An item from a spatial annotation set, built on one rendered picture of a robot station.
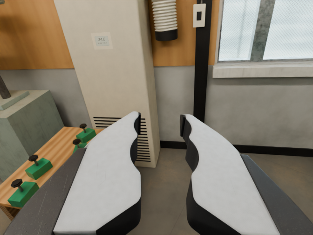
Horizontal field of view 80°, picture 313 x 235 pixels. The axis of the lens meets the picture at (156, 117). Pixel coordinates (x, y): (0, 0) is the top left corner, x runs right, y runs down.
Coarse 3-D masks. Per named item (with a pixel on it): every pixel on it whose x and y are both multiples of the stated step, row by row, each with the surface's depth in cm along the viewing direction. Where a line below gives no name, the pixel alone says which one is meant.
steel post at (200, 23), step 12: (204, 0) 117; (204, 12) 118; (204, 24) 122; (204, 36) 128; (204, 48) 132; (204, 60) 136; (204, 72) 141; (204, 84) 146; (204, 96) 151; (204, 108) 156
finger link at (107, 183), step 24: (120, 120) 11; (96, 144) 9; (120, 144) 9; (96, 168) 8; (120, 168) 8; (72, 192) 7; (96, 192) 7; (120, 192) 7; (72, 216) 6; (96, 216) 6; (120, 216) 6
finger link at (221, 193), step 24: (192, 120) 12; (192, 144) 10; (216, 144) 10; (192, 168) 10; (216, 168) 8; (240, 168) 8; (192, 192) 7; (216, 192) 7; (240, 192) 7; (192, 216) 7; (216, 216) 6; (240, 216) 6; (264, 216) 6
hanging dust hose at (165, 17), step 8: (152, 0) 115; (160, 0) 112; (168, 0) 112; (160, 8) 114; (168, 8) 114; (160, 16) 117; (168, 16) 117; (176, 16) 120; (160, 24) 119; (168, 24) 118; (176, 24) 123; (160, 32) 121; (168, 32) 120; (176, 32) 124; (160, 40) 124; (168, 40) 123
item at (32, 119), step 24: (0, 0) 112; (0, 96) 154; (24, 96) 157; (48, 96) 168; (0, 120) 132; (24, 120) 144; (48, 120) 169; (0, 144) 145; (24, 144) 144; (0, 168) 162
